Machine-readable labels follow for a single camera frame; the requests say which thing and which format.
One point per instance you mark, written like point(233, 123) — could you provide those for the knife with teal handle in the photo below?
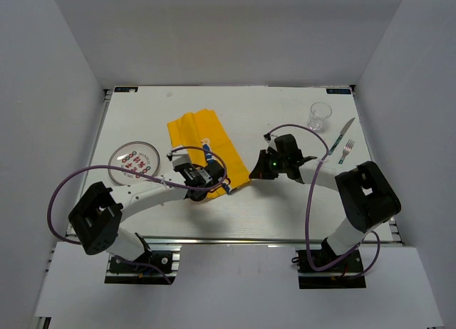
point(341, 135)

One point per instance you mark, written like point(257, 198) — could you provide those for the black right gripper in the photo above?
point(261, 171)

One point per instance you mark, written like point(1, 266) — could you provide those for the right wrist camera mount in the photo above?
point(270, 139)

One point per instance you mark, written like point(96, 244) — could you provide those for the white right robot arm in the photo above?
point(368, 199)

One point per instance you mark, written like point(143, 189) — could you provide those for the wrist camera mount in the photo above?
point(270, 139)
point(199, 178)

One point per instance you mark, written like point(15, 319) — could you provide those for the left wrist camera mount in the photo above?
point(199, 178)

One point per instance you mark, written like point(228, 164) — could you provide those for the fork with teal handle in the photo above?
point(346, 151)

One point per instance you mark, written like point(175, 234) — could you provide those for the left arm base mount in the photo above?
point(160, 269)

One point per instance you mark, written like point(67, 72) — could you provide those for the yellow printed cloth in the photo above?
point(203, 129)

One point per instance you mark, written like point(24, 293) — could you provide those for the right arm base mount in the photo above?
point(344, 275)

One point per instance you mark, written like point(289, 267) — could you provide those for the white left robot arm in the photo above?
point(97, 216)

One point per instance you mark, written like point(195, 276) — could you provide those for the white plate with red print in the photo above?
point(137, 156)

